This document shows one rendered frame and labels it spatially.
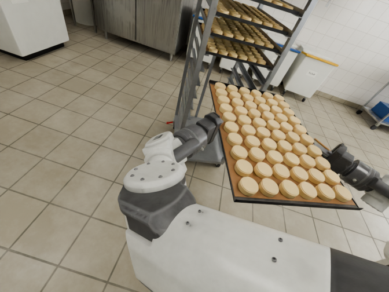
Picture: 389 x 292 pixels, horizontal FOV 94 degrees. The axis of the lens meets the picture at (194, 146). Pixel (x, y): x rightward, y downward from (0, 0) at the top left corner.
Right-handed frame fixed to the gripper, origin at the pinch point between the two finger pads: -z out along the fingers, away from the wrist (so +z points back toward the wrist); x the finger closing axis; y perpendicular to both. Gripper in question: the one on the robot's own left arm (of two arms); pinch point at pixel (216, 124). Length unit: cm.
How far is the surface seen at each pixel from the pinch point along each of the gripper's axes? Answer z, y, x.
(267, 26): -60, 21, 23
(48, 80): -6, 222, -102
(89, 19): -140, 387, -93
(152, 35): -171, 240, -68
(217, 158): -68, 13, -86
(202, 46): -36, 40, 7
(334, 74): -417, -15, -54
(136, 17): -158, 265, -50
